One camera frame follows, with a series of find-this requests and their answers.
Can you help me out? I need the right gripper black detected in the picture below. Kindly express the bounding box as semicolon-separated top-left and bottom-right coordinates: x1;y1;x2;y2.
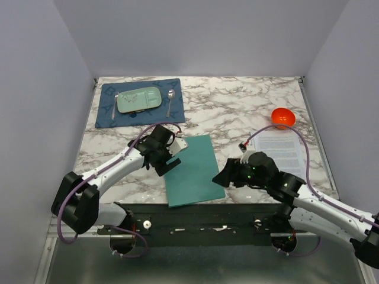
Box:
212;157;269;188

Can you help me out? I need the teal file folder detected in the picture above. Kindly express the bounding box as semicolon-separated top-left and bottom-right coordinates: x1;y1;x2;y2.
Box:
165;135;226;208

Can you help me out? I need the printed paper sheet top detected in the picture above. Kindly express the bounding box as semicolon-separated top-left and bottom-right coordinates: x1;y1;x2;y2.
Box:
250;130;306;180

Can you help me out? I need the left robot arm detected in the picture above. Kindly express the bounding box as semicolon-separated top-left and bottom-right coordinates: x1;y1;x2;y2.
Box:
51;124;188;234

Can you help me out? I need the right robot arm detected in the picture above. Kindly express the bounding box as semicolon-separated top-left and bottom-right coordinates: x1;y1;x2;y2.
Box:
212;151;378;269

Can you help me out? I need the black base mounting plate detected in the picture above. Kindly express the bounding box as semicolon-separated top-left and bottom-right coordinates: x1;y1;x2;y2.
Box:
97;202;309;248

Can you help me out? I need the blue placemat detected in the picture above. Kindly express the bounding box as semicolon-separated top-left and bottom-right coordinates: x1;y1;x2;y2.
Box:
95;78;185;128

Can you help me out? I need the green divided plate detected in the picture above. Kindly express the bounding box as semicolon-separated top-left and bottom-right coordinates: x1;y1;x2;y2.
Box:
117;87;162;114

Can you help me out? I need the silver spoon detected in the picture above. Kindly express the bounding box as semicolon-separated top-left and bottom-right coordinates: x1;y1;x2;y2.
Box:
166;89;176;118

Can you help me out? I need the orange bowl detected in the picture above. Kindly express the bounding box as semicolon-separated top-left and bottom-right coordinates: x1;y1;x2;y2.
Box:
271;108;296;129

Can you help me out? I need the silver fork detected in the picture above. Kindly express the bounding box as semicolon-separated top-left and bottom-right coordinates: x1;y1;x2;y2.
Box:
111;92;119;120

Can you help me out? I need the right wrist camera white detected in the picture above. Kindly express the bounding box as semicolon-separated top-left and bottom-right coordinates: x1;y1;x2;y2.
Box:
238;140;255;164

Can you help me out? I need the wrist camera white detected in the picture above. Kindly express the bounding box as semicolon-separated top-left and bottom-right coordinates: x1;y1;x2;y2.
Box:
168;137;188;156
238;140;255;164

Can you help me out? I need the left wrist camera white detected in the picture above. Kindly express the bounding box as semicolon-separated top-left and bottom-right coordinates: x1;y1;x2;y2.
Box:
168;137;188;156

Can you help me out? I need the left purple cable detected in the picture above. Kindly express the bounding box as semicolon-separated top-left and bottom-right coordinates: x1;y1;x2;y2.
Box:
57;121;183;259

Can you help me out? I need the aluminium rail frame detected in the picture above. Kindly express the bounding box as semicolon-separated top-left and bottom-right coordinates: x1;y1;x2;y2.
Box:
32;211;119;284

